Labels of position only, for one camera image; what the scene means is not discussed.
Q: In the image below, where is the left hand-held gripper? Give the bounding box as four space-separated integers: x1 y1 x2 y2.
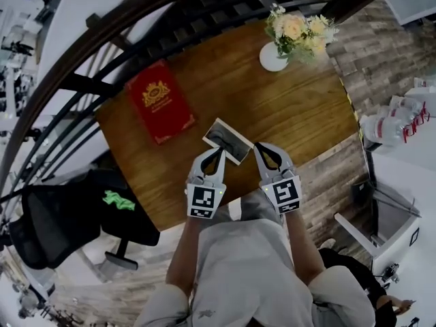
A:
185 148 228 220

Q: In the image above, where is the beige glasses case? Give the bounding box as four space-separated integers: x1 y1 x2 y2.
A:
202 117 255 166

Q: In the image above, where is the pack of water bottles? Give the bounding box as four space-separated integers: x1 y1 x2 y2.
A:
360 95 433 149

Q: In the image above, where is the person's left forearm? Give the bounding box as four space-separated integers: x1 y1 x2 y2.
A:
165 212 206 290

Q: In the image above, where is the person's grey shirt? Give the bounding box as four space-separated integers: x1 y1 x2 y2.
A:
134 189 376 327

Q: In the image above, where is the black mesh office chair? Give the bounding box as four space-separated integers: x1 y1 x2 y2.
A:
7 168 161 272

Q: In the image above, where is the green cloth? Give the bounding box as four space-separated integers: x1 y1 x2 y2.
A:
102 189 136 212

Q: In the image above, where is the white cabinet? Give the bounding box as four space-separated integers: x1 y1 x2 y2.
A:
334 151 436 287

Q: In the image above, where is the round white vase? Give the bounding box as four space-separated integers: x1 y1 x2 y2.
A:
259 41 291 73

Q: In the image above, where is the person's right forearm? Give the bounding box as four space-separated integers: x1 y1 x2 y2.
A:
281 211 327 283

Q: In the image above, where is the red book with gold emblem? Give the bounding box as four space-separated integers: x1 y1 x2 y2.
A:
125 59 200 146

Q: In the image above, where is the dark wooden handrail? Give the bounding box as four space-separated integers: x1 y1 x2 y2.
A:
0 0 246 197

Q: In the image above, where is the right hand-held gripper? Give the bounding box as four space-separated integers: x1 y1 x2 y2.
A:
253 142 304 215

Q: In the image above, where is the pale yellow flower bouquet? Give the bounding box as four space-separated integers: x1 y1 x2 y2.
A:
264 3 341 65

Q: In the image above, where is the small black bin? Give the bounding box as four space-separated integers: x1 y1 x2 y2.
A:
352 180 375 206

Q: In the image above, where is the black metal railing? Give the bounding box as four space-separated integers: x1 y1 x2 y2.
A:
0 0 352 240

